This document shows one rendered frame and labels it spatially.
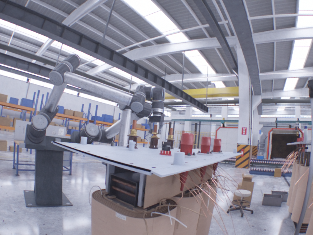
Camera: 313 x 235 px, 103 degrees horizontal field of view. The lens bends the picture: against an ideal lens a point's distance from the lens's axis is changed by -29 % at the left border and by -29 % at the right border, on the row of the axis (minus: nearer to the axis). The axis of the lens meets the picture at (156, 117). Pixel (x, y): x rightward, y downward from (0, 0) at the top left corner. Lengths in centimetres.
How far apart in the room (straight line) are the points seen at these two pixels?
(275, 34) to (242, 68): 412
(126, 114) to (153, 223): 111
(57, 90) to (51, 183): 185
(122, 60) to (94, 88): 773
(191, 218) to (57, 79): 147
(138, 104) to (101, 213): 84
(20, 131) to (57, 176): 279
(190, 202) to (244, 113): 1070
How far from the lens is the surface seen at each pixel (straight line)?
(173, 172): 51
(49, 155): 315
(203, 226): 177
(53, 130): 601
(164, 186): 99
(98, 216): 101
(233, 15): 500
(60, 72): 148
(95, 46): 818
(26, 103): 871
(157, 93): 149
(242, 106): 1181
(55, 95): 199
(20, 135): 572
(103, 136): 239
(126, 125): 166
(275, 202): 470
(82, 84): 144
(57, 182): 330
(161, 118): 144
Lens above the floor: 145
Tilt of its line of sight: 7 degrees up
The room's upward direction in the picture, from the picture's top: 6 degrees clockwise
